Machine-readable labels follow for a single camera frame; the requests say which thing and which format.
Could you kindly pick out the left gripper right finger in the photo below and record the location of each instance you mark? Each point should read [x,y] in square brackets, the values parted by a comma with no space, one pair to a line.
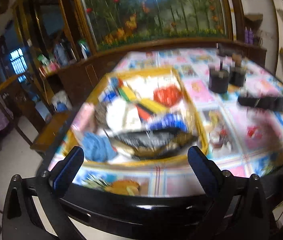
[238,207]

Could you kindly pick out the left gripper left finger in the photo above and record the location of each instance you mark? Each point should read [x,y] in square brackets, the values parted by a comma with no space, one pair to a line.
[21,219]

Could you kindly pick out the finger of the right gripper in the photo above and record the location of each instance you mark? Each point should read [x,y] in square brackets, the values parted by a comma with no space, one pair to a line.
[270,103]

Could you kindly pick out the blue towel rag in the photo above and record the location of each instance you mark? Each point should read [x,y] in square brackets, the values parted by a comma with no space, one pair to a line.
[97,148]

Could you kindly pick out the pink tissue pack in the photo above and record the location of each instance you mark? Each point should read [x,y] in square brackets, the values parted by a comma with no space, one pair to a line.
[84,120]

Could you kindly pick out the black gold pouch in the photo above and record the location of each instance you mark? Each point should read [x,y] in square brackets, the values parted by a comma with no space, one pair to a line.
[152,144]

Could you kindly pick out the knitted brown beanie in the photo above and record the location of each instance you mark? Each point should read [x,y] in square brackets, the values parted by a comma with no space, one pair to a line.
[100,114]

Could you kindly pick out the orange plastic bag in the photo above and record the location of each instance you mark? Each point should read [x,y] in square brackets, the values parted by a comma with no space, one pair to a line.
[168,96]

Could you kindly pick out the white cloth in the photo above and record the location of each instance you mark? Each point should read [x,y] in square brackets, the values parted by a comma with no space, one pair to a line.
[122,116]

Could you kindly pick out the blue foil snack bag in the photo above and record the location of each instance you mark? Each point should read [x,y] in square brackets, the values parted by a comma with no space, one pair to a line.
[170,120]

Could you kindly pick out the striped felt strip pack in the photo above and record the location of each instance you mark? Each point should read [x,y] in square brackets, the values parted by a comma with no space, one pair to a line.
[148,108]

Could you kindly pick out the blue tissue pack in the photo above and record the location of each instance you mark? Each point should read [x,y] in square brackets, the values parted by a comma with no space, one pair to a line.
[110,93]

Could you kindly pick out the purple bottles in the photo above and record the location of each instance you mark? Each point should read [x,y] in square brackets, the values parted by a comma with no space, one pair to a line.
[249,36]

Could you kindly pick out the colourful patterned tablecloth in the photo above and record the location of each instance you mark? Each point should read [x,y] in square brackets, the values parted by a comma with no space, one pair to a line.
[240,140]

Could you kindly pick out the motor with tan wheel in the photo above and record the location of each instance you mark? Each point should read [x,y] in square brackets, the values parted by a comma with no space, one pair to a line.
[238,72]

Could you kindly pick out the black gadget on table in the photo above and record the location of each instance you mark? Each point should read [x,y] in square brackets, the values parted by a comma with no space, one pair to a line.
[223,51]

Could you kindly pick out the wooden chair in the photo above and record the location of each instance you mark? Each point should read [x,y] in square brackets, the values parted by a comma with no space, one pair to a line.
[47,131]

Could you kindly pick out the grey motor with shaft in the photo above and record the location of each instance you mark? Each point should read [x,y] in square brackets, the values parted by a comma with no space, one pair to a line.
[218,77]

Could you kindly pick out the white bucket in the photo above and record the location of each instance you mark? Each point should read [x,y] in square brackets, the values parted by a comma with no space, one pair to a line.
[61,102]

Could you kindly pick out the yellow taped tray box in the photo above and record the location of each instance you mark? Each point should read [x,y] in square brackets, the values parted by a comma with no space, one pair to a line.
[143,82]

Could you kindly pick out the grey thermos kettle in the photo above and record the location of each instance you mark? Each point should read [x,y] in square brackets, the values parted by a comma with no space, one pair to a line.
[61,55]

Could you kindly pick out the flower mural panel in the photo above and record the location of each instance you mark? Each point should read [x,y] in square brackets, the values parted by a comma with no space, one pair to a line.
[117,23]

